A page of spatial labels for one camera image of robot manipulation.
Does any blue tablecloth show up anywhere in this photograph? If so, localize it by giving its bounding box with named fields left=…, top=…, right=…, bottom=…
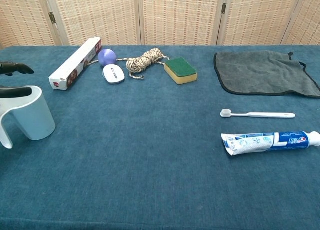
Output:
left=0, top=44, right=320, bottom=230

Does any long white cardboard box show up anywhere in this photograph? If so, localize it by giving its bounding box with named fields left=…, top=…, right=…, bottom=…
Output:
left=48, top=36, right=103, bottom=91

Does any white toothbrush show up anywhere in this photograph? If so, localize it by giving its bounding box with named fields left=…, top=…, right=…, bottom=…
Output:
left=220, top=108, right=296, bottom=119

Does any blue white toothpaste tube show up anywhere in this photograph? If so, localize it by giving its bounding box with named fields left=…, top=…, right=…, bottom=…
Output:
left=220, top=130, right=320, bottom=156

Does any white cup with handle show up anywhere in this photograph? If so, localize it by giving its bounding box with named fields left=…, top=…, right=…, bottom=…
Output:
left=0, top=85, right=57, bottom=149

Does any green yellow sponge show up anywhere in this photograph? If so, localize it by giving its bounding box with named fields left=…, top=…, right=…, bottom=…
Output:
left=163, top=56, right=198, bottom=85

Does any white computer mouse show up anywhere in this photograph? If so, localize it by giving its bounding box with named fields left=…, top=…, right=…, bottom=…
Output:
left=102, top=64, right=126, bottom=85

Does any bamboo folding screen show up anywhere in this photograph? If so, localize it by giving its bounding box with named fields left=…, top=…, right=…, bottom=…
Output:
left=0, top=0, right=320, bottom=50

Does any beige braided rope bundle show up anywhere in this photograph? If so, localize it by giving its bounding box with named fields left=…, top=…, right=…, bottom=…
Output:
left=87, top=47, right=170, bottom=80

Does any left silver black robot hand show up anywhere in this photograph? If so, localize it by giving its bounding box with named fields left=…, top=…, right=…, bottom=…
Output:
left=0, top=61, right=35, bottom=98

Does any grey towel with black trim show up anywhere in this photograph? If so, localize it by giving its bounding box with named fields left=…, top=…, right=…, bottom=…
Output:
left=213, top=51, right=320, bottom=99

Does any purple ball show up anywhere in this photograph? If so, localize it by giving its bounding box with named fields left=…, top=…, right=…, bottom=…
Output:
left=97, top=48, right=118, bottom=67

